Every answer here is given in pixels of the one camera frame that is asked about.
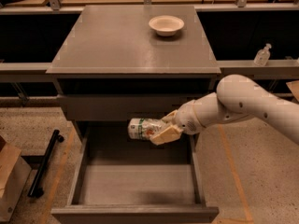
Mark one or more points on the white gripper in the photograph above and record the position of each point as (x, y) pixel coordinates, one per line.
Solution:
(186, 118)

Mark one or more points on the green white 7up can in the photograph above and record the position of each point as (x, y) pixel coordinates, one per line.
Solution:
(144, 129)

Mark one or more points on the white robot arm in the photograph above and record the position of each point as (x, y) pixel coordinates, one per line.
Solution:
(236, 98)

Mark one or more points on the open grey middle drawer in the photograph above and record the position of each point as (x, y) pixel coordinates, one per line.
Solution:
(123, 181)

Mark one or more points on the grey drawer cabinet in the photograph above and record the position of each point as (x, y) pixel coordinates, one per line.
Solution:
(120, 36)

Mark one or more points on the white paper bowl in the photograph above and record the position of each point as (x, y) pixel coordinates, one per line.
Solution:
(166, 25)

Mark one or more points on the clear sanitizer pump bottle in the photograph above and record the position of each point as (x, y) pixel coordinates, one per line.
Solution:
(263, 55)

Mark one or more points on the black metal bar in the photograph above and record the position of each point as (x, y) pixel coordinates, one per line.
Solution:
(35, 190)

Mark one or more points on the brown cardboard box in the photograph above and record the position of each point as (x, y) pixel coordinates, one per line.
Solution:
(14, 171)

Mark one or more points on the grey metal workbench rail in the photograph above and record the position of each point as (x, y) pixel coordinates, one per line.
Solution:
(274, 69)

